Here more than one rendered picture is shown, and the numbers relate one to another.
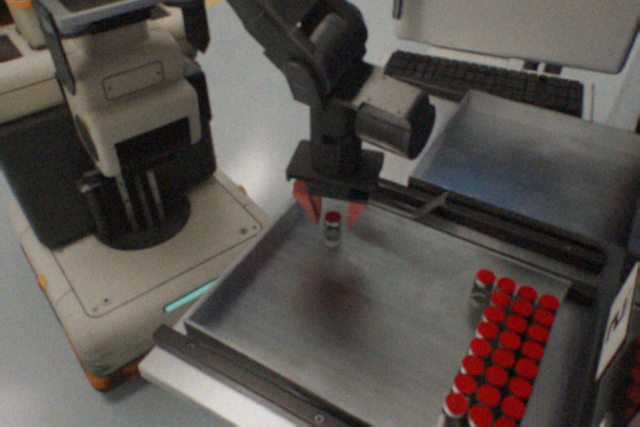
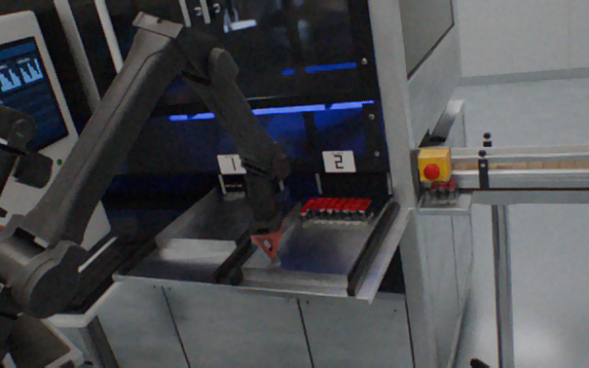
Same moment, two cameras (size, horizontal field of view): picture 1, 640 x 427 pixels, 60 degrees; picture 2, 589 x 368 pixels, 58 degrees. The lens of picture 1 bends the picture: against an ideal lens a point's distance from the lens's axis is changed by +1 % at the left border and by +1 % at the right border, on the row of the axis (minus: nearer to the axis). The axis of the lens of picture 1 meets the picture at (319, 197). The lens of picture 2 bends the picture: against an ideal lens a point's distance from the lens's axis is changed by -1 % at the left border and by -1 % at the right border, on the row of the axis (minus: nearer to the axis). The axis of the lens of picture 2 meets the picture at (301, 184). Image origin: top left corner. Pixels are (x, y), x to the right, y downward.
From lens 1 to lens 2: 1.19 m
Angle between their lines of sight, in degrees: 77
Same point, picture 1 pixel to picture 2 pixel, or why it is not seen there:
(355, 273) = (297, 254)
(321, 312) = (322, 257)
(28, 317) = not seen: outside the picture
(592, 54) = (98, 228)
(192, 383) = (371, 279)
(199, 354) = (359, 273)
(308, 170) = (273, 219)
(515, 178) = (226, 227)
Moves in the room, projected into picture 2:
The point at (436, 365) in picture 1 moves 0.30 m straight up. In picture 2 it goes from (340, 229) to (320, 118)
